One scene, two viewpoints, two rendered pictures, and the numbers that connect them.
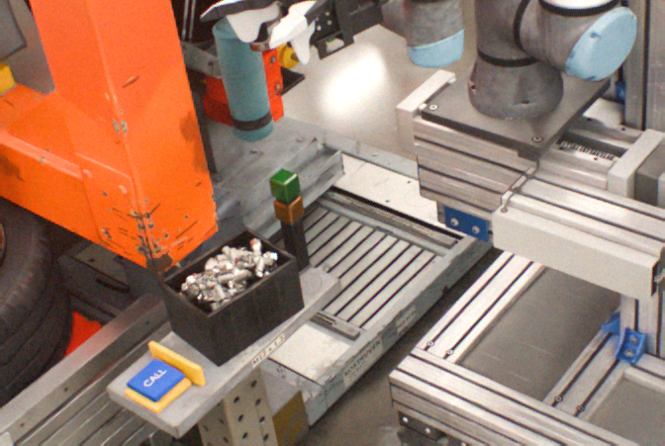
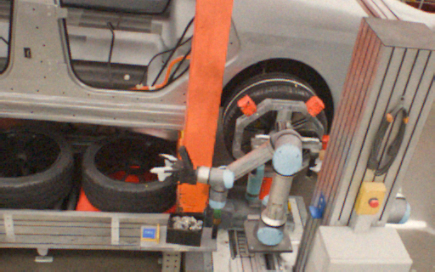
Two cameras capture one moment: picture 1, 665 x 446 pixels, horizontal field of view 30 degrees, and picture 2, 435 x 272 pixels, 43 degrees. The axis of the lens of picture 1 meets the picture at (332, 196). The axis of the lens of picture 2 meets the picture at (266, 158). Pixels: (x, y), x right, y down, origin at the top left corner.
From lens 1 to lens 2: 1.53 m
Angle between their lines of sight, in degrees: 25
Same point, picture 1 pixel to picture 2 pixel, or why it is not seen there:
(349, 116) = not seen: hidden behind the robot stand
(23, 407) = (127, 216)
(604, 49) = (265, 236)
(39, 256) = (166, 184)
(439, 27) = (213, 197)
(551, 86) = not seen: hidden behind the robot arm
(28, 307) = (151, 195)
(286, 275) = (196, 235)
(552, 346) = not seen: outside the picture
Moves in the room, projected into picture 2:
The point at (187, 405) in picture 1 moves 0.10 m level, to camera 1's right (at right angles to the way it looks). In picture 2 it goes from (148, 245) to (161, 254)
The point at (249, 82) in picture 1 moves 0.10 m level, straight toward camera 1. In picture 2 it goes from (252, 183) to (243, 189)
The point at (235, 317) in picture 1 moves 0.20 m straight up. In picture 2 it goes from (175, 234) to (177, 206)
